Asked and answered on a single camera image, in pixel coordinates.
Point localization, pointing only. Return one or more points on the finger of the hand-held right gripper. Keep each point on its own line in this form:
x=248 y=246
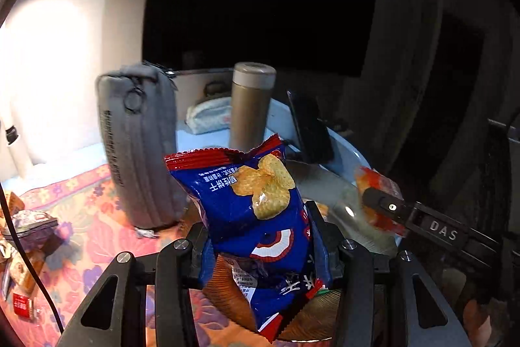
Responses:
x=386 y=204

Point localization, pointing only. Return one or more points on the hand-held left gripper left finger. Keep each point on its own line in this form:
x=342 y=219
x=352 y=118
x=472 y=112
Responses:
x=199 y=249

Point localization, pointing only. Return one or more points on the grey pencil case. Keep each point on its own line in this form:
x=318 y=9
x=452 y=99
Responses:
x=138 y=152

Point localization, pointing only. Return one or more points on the floral woven cloth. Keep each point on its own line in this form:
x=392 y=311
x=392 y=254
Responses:
x=93 y=249

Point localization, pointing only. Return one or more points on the beige biscuit packet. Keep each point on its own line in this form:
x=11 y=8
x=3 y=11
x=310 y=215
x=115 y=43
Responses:
x=26 y=272

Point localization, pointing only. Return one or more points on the white desk lamp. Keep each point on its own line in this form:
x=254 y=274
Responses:
x=22 y=160

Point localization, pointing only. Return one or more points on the black phone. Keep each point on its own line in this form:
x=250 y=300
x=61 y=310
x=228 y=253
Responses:
x=310 y=127

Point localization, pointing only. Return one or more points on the white pouch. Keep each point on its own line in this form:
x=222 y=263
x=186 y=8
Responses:
x=207 y=113

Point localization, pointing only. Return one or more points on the orange red small packet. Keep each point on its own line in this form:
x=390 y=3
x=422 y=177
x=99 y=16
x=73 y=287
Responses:
x=371 y=178

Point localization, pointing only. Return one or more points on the blue snack bag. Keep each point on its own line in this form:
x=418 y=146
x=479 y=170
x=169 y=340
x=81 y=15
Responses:
x=243 y=217

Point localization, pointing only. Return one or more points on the purple snack bag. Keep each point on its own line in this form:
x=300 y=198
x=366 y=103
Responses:
x=34 y=225

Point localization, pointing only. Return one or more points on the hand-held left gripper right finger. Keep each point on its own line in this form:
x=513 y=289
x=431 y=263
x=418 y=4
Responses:
x=325 y=237

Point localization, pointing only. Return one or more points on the brown thermos bottle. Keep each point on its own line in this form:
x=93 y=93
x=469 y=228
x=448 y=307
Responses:
x=252 y=107

